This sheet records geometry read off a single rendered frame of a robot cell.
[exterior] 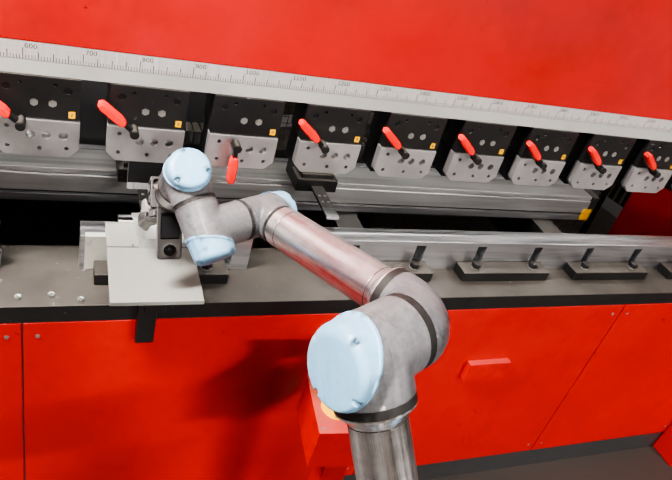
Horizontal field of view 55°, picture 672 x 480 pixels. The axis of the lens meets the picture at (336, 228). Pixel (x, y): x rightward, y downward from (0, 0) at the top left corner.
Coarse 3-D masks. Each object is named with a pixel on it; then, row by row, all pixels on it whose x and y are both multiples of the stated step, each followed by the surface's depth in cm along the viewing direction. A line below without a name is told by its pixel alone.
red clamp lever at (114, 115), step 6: (102, 102) 120; (102, 108) 120; (108, 108) 121; (114, 108) 123; (108, 114) 121; (114, 114) 122; (120, 114) 123; (114, 120) 122; (120, 120) 123; (120, 126) 124; (126, 126) 124; (132, 126) 126; (132, 132) 125; (138, 132) 125; (132, 138) 125
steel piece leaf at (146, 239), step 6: (138, 228) 143; (150, 228) 144; (138, 234) 141; (144, 234) 142; (150, 234) 142; (138, 240) 140; (144, 240) 137; (150, 240) 138; (144, 246) 138; (150, 246) 139
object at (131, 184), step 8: (128, 168) 138; (136, 168) 138; (144, 168) 138; (152, 168) 139; (160, 168) 139; (128, 176) 138; (136, 176) 139; (144, 176) 139; (128, 184) 140; (136, 184) 141; (144, 184) 142
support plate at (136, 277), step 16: (112, 224) 142; (128, 224) 144; (112, 240) 138; (128, 240) 139; (112, 256) 134; (128, 256) 135; (144, 256) 136; (112, 272) 130; (128, 272) 131; (144, 272) 132; (160, 272) 133; (176, 272) 135; (192, 272) 136; (112, 288) 126; (128, 288) 127; (144, 288) 128; (160, 288) 129; (176, 288) 131; (192, 288) 132; (112, 304) 123; (128, 304) 124; (144, 304) 125; (160, 304) 127; (176, 304) 128
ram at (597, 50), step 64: (0, 0) 108; (64, 0) 111; (128, 0) 114; (192, 0) 118; (256, 0) 121; (320, 0) 125; (384, 0) 129; (448, 0) 133; (512, 0) 138; (576, 0) 143; (640, 0) 148; (0, 64) 114; (64, 64) 117; (256, 64) 129; (320, 64) 133; (384, 64) 138; (448, 64) 142; (512, 64) 148; (576, 64) 153; (640, 64) 159; (576, 128) 166
